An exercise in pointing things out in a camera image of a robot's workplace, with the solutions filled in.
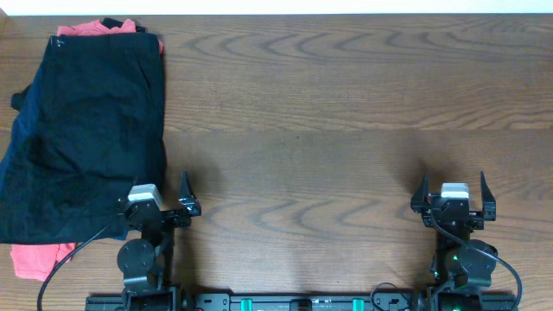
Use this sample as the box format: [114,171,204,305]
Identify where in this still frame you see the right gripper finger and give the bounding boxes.
[410,173,429,213]
[480,171,497,221]

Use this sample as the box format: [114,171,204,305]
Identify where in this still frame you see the black shorts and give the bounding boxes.
[0,32,167,245]

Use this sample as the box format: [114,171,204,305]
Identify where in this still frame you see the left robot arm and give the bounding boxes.
[117,172,201,310]

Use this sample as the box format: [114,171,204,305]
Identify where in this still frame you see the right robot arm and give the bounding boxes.
[410,175,498,310]

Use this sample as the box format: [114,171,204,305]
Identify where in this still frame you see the red garment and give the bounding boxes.
[10,19,164,282]

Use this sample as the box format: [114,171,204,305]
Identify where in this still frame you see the navy blue garment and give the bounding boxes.
[1,66,43,184]

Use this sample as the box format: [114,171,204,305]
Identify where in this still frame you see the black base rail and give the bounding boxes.
[85,292,518,311]

